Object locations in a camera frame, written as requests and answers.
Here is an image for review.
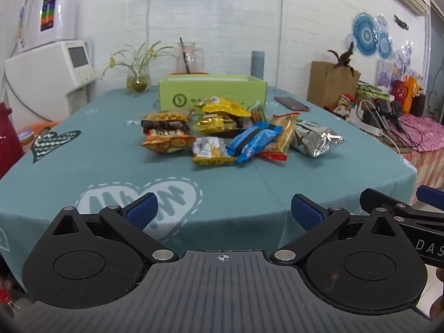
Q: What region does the silver snack bag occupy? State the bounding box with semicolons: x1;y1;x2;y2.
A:
291;120;345;158

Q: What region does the red-ended biscuit pack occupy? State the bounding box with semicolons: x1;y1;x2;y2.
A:
257;113;299;162

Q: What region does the blue cookie pack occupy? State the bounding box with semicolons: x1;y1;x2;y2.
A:
226;121;283;163

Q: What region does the orange chips bag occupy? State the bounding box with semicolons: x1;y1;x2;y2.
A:
141;110;196;153

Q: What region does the white yellow fries bag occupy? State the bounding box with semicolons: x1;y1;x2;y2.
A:
192;136;236;166

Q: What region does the yellow gold snack bag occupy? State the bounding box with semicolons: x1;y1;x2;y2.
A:
193;95;251;135

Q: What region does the green candy packet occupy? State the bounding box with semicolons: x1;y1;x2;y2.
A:
248;101;269;123

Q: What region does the pink patterned cloth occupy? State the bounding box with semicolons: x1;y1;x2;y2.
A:
390;114;444;152

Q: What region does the white power strip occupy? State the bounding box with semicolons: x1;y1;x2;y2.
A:
345;110;384;137

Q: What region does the teal patterned tablecloth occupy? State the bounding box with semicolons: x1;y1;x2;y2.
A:
1;89;417;278

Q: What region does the brown cardboard box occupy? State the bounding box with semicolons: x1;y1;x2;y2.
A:
307;61;361;108

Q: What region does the smartphone red case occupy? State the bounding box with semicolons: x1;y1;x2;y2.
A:
274;96;310;112

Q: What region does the red thermos jug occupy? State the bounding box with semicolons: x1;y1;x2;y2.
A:
0;102;24;178

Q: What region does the dark feather decoration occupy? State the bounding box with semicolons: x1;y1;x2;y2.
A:
328;41;354;77

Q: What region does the blue paper fan decoration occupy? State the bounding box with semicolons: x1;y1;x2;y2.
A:
351;13;379;56

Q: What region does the white countertop appliance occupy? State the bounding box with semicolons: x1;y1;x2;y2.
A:
4;40;95;129

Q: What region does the grey blue tumbler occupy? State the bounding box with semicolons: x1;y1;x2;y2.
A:
250;51;265;80

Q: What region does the glass vase with plant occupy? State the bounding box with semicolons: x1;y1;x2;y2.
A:
100;41;175;94

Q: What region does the green cardboard box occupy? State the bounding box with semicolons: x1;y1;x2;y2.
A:
158;74;268;110

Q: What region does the red plastic basin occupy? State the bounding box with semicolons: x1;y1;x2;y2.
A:
169;72;209;76

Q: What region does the black stirring stick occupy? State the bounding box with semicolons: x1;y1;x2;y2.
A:
180;37;190;74

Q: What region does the glass pitcher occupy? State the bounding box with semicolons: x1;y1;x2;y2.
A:
175;41;205;72

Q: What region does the white water purifier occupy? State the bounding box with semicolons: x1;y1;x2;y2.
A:
17;0;78;52

